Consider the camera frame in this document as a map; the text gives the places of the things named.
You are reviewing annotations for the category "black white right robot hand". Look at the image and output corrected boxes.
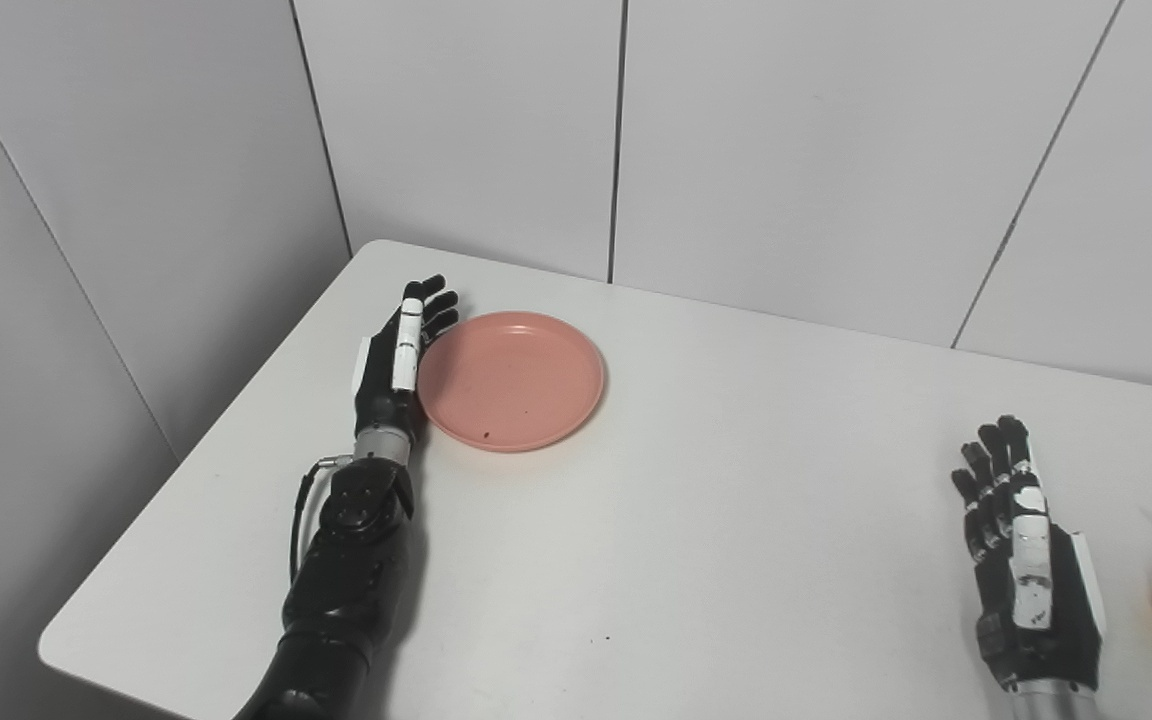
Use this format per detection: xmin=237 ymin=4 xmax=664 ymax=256
xmin=951 ymin=415 xmax=1106 ymax=695

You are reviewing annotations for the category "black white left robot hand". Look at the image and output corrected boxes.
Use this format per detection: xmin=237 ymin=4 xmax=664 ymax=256
xmin=352 ymin=274 xmax=460 ymax=439

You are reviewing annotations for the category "pink plastic plate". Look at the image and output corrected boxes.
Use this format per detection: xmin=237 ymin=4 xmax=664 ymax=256
xmin=417 ymin=311 xmax=606 ymax=454

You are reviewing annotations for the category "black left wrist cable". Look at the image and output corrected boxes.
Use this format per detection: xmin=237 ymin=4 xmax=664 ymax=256
xmin=289 ymin=455 xmax=354 ymax=586

